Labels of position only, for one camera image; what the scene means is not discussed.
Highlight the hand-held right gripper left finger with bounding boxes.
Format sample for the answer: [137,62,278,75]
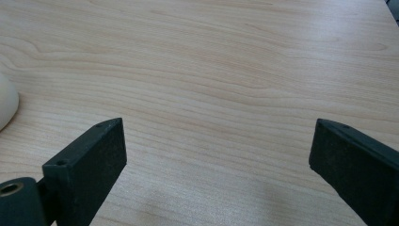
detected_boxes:
[41,117,128,226]

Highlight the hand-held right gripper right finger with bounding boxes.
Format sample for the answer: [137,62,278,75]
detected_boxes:
[308,118,399,226]

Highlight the cream rounded object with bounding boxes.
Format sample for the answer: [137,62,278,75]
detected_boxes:
[0,73,20,132]

